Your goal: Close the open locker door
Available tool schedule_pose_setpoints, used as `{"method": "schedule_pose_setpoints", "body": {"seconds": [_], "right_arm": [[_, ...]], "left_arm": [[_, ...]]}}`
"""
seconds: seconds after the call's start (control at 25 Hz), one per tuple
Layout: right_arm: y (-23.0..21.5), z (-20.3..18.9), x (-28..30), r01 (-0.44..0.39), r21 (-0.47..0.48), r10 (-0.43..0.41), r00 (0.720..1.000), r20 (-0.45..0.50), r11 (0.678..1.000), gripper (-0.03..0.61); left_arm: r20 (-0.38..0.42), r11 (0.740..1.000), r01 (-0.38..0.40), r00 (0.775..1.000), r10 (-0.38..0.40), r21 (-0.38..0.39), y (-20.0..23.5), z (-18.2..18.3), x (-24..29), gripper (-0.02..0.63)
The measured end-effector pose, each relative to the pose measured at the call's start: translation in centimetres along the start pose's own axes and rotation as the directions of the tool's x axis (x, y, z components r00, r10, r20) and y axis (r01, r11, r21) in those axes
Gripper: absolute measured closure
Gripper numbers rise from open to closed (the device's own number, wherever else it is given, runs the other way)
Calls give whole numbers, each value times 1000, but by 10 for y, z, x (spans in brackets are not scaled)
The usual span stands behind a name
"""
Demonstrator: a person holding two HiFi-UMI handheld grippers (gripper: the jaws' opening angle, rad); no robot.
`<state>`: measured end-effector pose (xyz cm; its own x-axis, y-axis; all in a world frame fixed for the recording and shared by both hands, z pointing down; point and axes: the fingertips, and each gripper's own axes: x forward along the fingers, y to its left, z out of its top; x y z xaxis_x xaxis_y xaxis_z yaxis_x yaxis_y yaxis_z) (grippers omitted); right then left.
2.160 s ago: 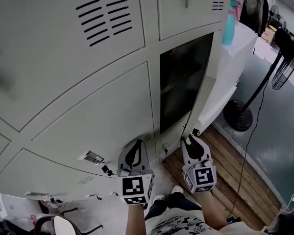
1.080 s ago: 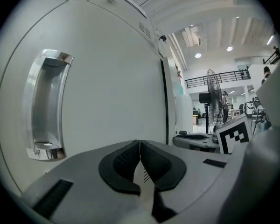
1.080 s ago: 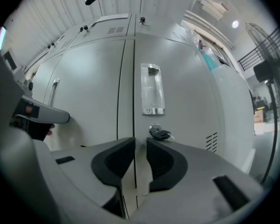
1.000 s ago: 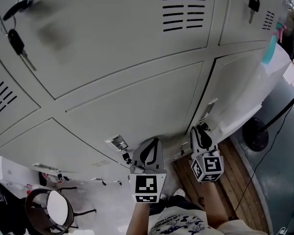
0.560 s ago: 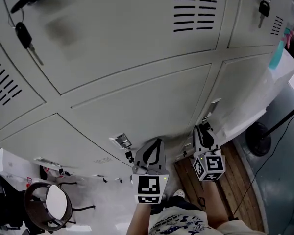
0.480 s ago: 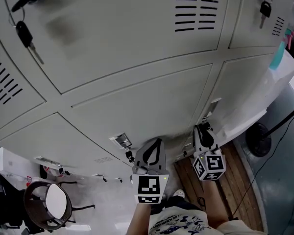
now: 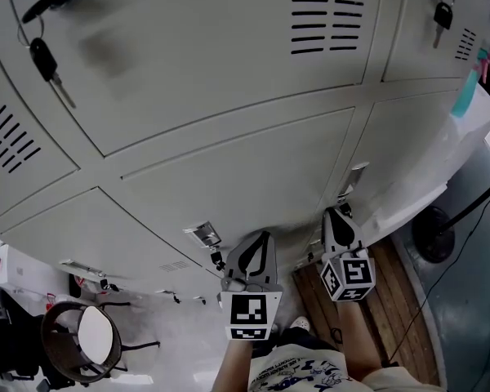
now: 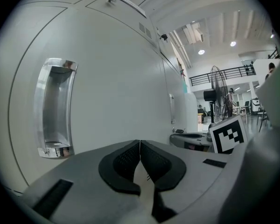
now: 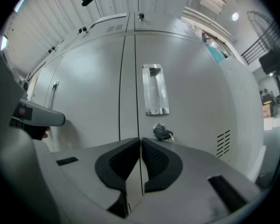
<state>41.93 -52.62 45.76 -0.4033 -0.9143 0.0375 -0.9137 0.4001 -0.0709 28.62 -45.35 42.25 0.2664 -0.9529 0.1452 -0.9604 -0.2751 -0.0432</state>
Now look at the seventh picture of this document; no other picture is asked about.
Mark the white storage box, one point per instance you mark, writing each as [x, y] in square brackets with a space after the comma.
[28, 272]

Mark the black round stand base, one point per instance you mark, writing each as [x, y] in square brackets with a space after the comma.
[433, 235]

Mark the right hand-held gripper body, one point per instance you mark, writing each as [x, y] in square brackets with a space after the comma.
[347, 278]

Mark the small black key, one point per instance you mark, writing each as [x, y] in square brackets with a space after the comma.
[108, 285]
[217, 259]
[345, 207]

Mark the wooden slat platform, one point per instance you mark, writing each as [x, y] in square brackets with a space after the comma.
[396, 300]

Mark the black equipment case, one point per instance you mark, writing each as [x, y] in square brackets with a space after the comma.
[8, 333]

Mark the grey locker door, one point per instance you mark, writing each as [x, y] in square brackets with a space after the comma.
[400, 149]

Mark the dark wicker chair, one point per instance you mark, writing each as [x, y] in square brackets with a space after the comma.
[61, 349]

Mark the white seat cushion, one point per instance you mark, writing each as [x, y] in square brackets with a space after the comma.
[100, 335]

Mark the black stand pole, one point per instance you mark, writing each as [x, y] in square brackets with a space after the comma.
[473, 208]

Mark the grey metal locker cabinet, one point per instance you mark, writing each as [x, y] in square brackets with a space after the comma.
[212, 96]

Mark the white shoe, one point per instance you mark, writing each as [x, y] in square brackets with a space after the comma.
[300, 323]

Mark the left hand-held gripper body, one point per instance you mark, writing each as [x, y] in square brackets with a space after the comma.
[249, 313]

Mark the pink ribbon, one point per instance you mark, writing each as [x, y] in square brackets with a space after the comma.
[486, 65]

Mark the person's right forearm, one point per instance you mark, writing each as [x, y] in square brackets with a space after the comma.
[357, 333]

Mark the person's left forearm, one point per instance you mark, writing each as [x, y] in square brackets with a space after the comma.
[233, 366]

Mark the white printed shirt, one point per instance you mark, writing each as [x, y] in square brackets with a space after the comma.
[294, 372]

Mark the black shorts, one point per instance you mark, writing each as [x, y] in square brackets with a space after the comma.
[302, 339]

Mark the teal paper strip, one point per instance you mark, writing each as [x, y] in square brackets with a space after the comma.
[467, 90]

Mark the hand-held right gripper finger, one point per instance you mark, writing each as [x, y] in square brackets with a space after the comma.
[356, 239]
[327, 235]

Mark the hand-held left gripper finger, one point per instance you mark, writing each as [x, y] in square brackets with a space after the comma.
[272, 265]
[233, 261]

